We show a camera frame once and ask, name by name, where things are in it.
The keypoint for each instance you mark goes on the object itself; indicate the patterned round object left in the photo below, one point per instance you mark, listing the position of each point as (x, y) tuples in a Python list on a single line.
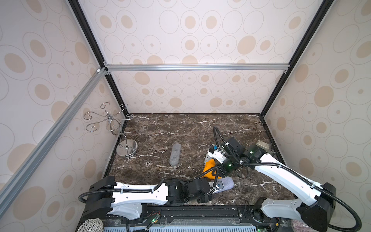
[(91, 225)]

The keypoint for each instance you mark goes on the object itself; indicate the chrome hook stand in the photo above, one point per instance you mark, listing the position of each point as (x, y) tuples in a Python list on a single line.
[(126, 148)]

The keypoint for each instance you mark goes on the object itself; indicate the horizontal aluminium frame bar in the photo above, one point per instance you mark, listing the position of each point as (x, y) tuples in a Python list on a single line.
[(194, 67)]

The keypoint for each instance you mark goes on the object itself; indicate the orange cleaning cloth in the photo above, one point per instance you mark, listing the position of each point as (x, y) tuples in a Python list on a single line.
[(210, 170)]

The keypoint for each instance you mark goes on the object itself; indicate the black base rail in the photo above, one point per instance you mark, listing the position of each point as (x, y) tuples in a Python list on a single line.
[(191, 219)]

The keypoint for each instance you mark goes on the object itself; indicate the diagonal aluminium frame bar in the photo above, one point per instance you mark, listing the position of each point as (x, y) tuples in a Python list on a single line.
[(32, 162)]

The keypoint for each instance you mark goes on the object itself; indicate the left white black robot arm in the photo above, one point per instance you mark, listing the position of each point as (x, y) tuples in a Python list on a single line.
[(108, 197)]

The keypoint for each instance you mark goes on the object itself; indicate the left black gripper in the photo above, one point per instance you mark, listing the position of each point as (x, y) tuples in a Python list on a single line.
[(204, 199)]

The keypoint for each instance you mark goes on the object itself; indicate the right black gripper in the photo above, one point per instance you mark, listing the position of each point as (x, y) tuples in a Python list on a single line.
[(220, 165)]

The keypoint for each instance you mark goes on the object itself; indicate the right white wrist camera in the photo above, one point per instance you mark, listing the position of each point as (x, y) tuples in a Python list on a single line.
[(219, 155)]

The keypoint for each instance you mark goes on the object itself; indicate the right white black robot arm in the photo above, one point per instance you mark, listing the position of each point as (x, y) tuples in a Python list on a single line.
[(315, 203)]

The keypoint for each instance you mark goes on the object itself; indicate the grey eyeglass case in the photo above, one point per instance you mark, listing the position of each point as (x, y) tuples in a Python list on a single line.
[(175, 154)]

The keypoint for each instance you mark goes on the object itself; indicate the green clear box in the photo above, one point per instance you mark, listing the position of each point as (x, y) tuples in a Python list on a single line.
[(265, 146)]

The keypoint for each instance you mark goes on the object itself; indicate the pink ribbed round object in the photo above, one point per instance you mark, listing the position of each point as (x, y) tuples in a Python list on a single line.
[(300, 226)]

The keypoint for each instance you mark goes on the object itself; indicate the lavender eyeglass case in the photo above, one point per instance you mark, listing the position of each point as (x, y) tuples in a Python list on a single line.
[(224, 184)]

